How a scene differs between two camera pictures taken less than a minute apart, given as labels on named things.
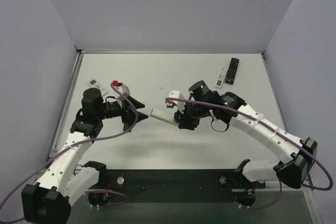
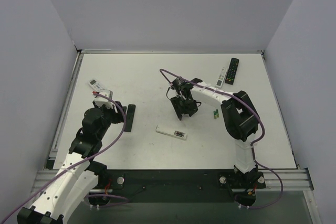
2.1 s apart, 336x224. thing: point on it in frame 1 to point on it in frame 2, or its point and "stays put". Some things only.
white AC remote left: (94, 84) stays put
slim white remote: (220, 79) stays put
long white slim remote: (165, 116) to (170, 132)
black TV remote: (230, 75) stays put
